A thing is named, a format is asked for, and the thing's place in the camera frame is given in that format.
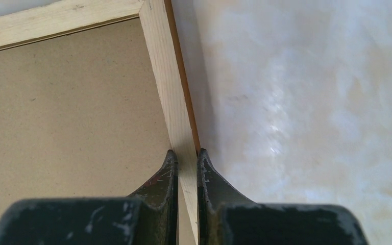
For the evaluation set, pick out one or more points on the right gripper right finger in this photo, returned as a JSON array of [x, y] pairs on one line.
[[226, 216]]

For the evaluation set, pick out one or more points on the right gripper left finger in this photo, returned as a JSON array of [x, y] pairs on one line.
[[149, 215]]

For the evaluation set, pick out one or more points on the brown backing board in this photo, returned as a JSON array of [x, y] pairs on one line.
[[80, 116]]

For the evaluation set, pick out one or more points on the wooden picture frame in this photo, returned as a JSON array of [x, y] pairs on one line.
[[64, 18]]

